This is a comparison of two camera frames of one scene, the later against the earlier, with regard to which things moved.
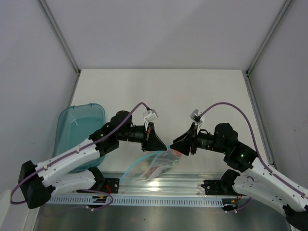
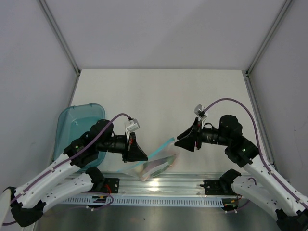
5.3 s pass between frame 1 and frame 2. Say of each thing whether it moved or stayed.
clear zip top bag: moved
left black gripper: moved
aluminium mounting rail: stayed
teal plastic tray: stayed
